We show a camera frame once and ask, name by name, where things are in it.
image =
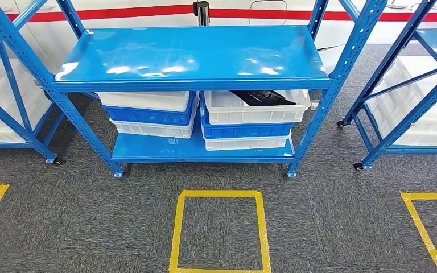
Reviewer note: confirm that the black plastic bracket panel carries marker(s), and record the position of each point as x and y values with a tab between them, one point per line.
263	98

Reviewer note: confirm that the white car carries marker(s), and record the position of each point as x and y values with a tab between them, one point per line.
52	41

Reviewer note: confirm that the white plastic crate stack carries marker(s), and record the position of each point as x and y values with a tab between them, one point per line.
429	120

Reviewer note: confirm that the red barrier belt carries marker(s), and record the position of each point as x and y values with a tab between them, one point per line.
128	13

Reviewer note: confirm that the blue metal shelf rack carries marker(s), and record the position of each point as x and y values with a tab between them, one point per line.
410	150
188	52
15	125

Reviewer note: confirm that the black stanchion post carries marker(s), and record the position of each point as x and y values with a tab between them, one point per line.
202	13

